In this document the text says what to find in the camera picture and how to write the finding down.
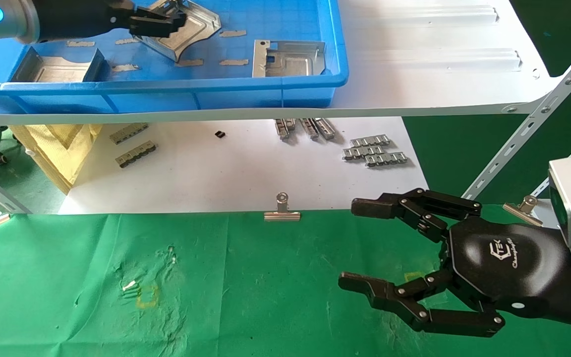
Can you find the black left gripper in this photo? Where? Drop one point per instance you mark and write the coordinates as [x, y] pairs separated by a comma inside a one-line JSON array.
[[99, 19]]

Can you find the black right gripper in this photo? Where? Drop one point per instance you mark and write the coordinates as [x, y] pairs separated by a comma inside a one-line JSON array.
[[503, 263]]

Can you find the stamped metal part flat square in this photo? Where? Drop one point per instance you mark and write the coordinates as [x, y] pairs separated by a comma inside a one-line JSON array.
[[290, 62]]

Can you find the small white paper scrap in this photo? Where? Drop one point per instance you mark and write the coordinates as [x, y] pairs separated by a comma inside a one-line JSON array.
[[129, 286]]

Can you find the white sheet metal shelf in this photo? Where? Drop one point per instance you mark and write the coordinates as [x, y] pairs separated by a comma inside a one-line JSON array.
[[414, 74]]

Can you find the green cloth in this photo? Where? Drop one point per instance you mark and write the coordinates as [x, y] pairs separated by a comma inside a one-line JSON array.
[[246, 287]]

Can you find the blue plastic bin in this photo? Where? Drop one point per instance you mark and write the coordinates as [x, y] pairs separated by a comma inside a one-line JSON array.
[[285, 20]]

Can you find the stamped metal part curved edge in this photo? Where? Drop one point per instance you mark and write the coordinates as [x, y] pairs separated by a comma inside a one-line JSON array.
[[196, 27]]

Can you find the yellow woven bag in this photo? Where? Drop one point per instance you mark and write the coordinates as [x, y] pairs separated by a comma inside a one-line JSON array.
[[62, 153]]

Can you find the small black block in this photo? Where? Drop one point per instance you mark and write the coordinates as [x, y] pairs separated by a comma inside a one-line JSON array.
[[220, 134]]

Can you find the stamped metal part bent walls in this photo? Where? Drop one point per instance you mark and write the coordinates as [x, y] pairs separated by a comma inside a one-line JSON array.
[[57, 69]]

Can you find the long white perforated brace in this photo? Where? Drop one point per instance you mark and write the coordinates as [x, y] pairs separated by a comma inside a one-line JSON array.
[[543, 106]]

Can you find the beige tape strip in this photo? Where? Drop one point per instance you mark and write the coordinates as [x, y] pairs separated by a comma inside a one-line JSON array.
[[127, 41], [126, 68], [234, 62], [233, 34], [81, 44], [189, 63]]

